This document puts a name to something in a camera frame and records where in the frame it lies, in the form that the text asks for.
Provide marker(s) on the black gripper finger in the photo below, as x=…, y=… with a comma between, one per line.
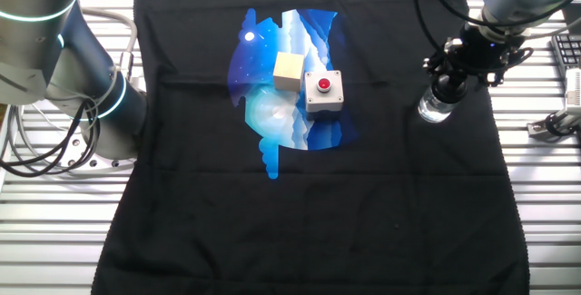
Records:
x=497, y=75
x=436, y=65

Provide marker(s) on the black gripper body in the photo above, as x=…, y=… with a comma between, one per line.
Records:
x=476, y=52

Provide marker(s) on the clear glass jar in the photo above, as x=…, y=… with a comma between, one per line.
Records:
x=433, y=110

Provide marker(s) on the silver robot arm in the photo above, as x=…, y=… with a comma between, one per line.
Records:
x=32, y=36

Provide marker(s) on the black keyboard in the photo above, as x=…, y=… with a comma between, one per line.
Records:
x=567, y=52

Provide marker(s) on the grey box with red button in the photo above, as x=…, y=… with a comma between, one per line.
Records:
x=322, y=95

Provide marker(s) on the wooden cube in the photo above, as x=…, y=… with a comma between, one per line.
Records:
x=288, y=70

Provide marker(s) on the black cloth with blue print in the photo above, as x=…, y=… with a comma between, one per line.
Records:
x=318, y=218

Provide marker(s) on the aluminium camera bracket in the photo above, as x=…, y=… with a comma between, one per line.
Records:
x=538, y=129

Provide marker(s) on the small silver exterior camera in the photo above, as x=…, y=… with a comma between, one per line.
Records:
x=574, y=88

